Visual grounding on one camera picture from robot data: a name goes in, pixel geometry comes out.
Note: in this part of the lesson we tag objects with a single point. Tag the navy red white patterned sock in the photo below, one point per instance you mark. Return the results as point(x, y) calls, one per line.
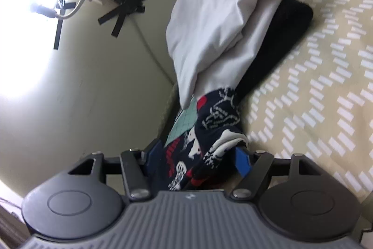
point(217, 117)

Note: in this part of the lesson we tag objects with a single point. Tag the teal grid sheet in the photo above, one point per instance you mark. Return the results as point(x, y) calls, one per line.
point(182, 123)

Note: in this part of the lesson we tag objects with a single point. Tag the black garment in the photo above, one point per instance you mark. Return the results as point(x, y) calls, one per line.
point(279, 33)

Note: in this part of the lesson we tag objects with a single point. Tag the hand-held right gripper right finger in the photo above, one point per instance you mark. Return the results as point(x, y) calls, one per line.
point(243, 161)

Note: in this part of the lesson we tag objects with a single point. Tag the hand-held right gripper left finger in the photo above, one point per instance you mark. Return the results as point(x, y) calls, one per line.
point(154, 151)

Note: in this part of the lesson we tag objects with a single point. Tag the white garment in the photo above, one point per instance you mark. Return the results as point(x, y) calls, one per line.
point(209, 18)

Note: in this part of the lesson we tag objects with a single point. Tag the beige zigzag blanket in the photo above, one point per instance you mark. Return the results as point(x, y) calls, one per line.
point(320, 77)

